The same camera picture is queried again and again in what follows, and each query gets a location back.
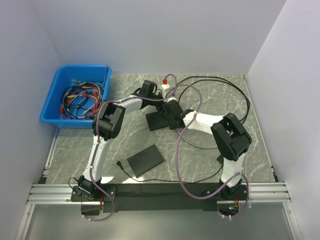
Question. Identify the aluminium rail frame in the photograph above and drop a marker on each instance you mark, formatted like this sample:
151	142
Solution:
269	214

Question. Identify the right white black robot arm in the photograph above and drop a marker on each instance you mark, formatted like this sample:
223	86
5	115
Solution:
230	136

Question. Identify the black network switch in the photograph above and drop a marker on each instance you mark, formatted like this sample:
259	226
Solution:
145	160
156	121

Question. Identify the black power adapter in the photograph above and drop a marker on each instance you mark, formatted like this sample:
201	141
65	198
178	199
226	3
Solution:
220	159

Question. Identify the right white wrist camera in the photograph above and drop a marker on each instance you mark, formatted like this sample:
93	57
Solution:
171	99

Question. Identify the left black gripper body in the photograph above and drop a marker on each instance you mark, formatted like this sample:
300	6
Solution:
158	104

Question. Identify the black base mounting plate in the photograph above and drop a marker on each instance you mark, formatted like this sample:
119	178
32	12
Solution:
149	197

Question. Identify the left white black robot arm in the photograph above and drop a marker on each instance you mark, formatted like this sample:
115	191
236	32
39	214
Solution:
106	127

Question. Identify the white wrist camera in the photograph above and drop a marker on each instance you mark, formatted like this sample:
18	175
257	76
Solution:
171	99
165	87

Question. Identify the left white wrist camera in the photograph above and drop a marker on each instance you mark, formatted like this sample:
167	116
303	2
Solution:
165	87

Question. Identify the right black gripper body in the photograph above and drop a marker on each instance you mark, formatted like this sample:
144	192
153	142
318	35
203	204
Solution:
172	125

